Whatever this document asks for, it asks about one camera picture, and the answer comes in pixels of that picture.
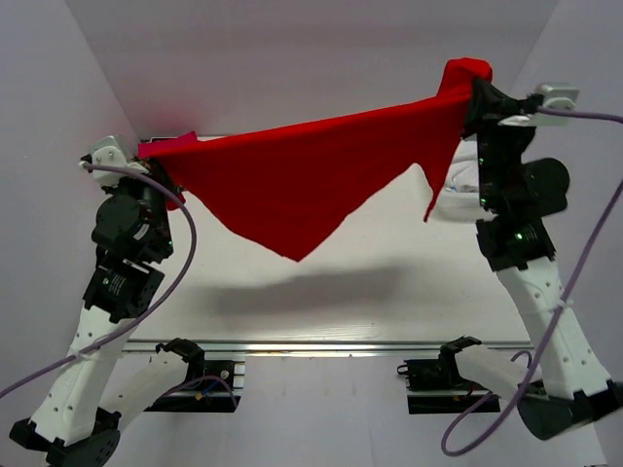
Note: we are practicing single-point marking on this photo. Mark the aluminium rail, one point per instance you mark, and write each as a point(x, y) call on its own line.
point(370, 348)

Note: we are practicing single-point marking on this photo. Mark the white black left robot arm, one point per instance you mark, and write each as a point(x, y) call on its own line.
point(132, 236)

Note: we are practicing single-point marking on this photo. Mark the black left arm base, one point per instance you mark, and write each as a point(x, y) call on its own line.
point(210, 386)

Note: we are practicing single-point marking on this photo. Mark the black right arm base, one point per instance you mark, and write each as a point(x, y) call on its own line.
point(434, 386)

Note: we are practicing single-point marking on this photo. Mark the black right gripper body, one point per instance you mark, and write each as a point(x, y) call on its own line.
point(499, 142)

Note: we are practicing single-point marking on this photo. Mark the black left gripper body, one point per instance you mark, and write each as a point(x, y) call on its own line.
point(149, 196)

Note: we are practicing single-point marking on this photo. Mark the white t-shirt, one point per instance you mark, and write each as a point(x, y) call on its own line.
point(462, 176)

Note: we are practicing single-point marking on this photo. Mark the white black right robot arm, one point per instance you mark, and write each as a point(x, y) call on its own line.
point(565, 386)

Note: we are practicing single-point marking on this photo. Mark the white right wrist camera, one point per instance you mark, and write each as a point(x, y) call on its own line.
point(552, 96)

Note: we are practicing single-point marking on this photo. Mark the red t-shirt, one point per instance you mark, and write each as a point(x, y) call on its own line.
point(288, 188)

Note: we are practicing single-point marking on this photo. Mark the folded crimson t-shirt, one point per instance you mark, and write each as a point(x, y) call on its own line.
point(147, 149)

